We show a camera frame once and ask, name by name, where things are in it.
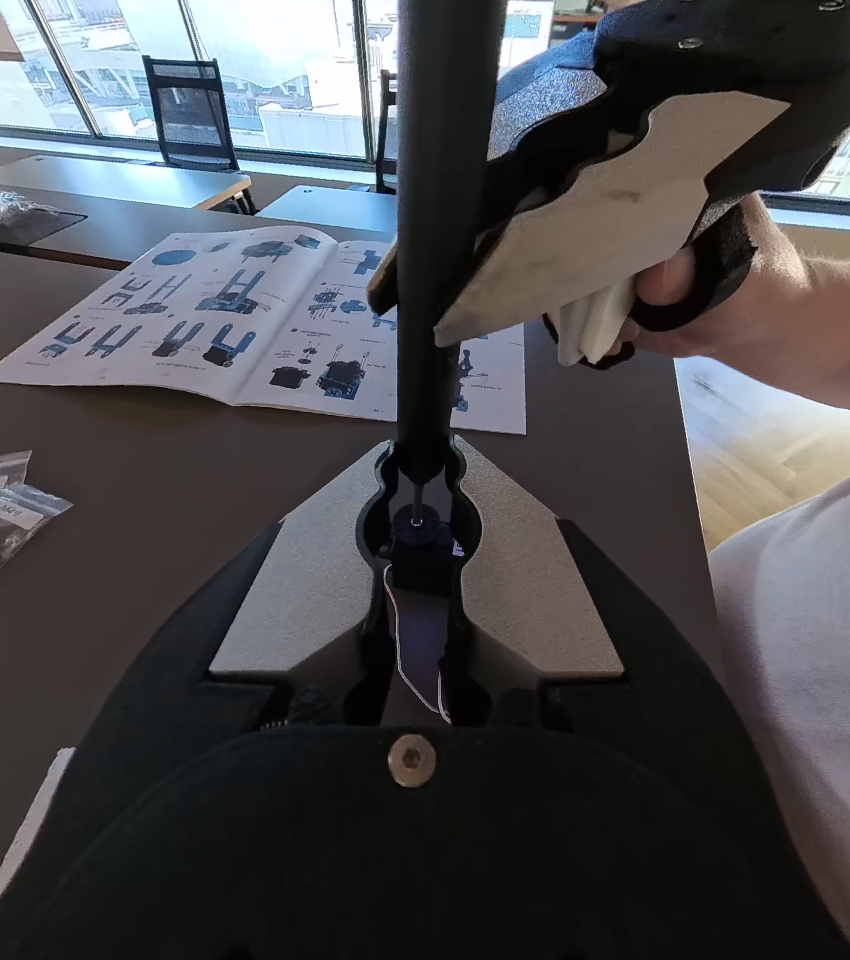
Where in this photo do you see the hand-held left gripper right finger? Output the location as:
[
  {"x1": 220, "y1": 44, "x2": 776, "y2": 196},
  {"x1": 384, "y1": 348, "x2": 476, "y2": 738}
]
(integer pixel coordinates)
[{"x1": 440, "y1": 436, "x2": 626, "y2": 727}]

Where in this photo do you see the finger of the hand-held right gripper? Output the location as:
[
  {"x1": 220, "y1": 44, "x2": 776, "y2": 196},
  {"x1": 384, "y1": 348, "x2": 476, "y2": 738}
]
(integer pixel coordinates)
[
  {"x1": 432, "y1": 90, "x2": 793, "y2": 350},
  {"x1": 365, "y1": 32, "x2": 612, "y2": 318}
]

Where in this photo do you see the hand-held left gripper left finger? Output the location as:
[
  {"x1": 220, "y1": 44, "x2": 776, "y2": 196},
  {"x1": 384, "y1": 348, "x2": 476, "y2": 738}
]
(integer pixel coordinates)
[{"x1": 209, "y1": 441, "x2": 396, "y2": 727}]

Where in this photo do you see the pink white wire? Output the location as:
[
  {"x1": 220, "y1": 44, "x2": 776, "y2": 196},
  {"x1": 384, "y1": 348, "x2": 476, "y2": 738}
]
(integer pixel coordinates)
[{"x1": 382, "y1": 564, "x2": 453, "y2": 726}]

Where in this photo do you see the black precision screwdriver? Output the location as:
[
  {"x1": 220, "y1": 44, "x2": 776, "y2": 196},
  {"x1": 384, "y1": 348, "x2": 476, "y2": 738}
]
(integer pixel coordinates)
[{"x1": 393, "y1": 0, "x2": 510, "y2": 530}]

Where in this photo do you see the pale desk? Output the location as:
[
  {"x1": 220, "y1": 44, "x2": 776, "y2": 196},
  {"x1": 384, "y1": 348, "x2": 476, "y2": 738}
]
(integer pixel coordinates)
[{"x1": 254, "y1": 183, "x2": 399, "y2": 235}]

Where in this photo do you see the black desk mat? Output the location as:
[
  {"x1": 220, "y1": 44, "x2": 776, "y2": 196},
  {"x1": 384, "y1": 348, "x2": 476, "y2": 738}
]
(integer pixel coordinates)
[{"x1": 0, "y1": 201, "x2": 88, "y2": 252}]

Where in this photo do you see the person's right hand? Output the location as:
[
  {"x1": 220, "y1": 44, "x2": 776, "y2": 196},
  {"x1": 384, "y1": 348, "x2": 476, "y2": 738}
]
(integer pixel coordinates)
[{"x1": 605, "y1": 193, "x2": 842, "y2": 395}]

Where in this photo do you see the black mesh back chair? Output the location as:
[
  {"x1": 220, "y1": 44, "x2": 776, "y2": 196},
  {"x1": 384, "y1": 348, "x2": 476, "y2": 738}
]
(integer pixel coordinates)
[
  {"x1": 141, "y1": 56, "x2": 259, "y2": 216},
  {"x1": 374, "y1": 69, "x2": 400, "y2": 196}
]

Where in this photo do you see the printed instruction sheet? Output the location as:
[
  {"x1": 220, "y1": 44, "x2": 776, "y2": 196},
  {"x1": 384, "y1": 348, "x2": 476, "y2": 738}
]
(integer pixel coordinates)
[{"x1": 0, "y1": 225, "x2": 528, "y2": 436}]

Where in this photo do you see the person in white shirt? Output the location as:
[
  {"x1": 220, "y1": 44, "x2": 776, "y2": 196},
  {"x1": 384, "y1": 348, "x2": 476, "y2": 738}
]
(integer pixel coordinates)
[{"x1": 708, "y1": 453, "x2": 850, "y2": 960}]

